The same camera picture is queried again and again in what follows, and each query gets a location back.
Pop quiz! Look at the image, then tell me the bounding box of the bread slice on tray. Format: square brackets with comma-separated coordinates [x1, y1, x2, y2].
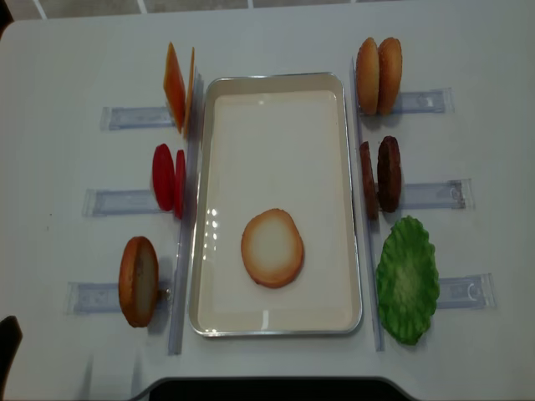
[241, 209, 304, 288]

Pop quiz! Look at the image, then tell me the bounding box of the right red tomato slice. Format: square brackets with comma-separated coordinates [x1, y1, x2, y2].
[174, 150, 186, 220]

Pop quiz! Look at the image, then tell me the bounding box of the red tomato slice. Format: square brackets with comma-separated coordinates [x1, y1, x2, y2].
[174, 150, 186, 220]
[152, 144, 175, 211]

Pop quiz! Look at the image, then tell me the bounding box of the left red tomato slice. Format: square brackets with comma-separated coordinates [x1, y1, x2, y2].
[152, 144, 175, 211]

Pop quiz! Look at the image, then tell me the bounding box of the bread slice in left rack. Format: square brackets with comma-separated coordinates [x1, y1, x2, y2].
[118, 236, 159, 327]

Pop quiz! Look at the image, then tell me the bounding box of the white rectangular metal tray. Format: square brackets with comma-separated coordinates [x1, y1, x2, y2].
[189, 73, 363, 338]

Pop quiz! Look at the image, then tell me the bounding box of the left bun top right rack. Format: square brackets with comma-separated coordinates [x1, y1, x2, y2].
[355, 38, 380, 115]

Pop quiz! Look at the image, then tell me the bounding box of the left clear acrylic rack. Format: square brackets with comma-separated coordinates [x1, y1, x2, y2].
[66, 71, 205, 355]

